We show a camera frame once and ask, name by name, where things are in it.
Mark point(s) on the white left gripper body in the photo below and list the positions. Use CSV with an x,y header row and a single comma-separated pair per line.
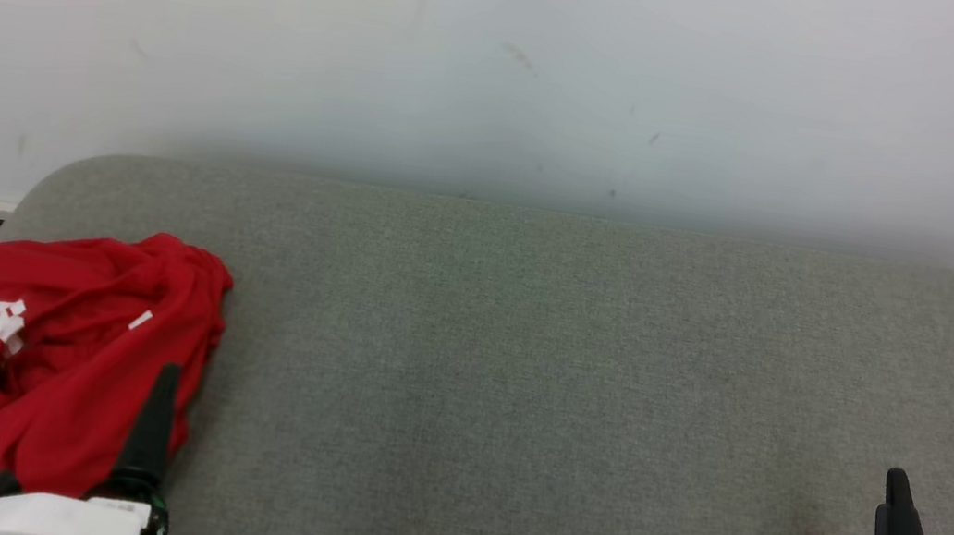
x,y
68,523

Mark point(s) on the red shirt with white sleeves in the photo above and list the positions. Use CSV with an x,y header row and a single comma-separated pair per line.
x,y
65,275

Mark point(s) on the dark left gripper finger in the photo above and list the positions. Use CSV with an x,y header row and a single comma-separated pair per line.
x,y
149,445

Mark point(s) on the grey fabric sofa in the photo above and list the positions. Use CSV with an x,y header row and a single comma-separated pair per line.
x,y
514,403

